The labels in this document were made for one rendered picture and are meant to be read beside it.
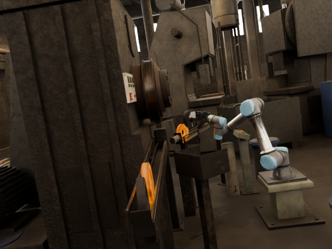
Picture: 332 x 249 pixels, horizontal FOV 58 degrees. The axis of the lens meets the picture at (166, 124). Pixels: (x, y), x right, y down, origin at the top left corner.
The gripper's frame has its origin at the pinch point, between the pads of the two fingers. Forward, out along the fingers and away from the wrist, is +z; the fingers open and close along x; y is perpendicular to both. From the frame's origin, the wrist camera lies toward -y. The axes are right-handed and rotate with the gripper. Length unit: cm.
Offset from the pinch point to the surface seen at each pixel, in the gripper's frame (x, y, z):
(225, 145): -31.2, -27.6, -23.8
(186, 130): -3.4, -14.0, 4.2
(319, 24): -327, 107, -25
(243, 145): -45, -28, -37
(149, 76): 65, 39, -7
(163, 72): 50, 42, -7
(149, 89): 68, 31, -9
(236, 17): -785, 167, 334
